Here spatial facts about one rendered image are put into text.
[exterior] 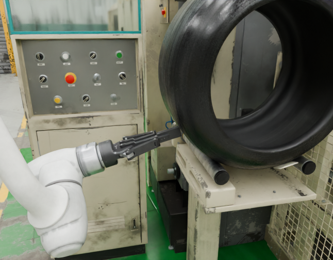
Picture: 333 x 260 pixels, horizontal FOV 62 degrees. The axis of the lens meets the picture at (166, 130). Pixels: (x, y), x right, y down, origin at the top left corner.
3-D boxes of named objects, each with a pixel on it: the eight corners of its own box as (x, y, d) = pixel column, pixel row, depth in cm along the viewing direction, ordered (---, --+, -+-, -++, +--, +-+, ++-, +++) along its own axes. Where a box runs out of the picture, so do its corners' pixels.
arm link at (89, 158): (77, 141, 82) (97, 135, 83) (88, 167, 85) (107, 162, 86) (75, 154, 73) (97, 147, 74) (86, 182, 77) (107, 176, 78)
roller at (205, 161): (181, 130, 109) (192, 128, 110) (183, 141, 111) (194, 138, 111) (214, 174, 77) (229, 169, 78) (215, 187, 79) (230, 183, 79)
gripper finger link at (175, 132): (156, 133, 81) (156, 134, 81) (179, 126, 82) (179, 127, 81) (159, 142, 82) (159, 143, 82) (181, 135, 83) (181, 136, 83)
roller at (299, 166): (255, 122, 115) (259, 131, 117) (246, 128, 115) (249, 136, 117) (314, 159, 83) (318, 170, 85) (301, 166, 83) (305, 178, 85)
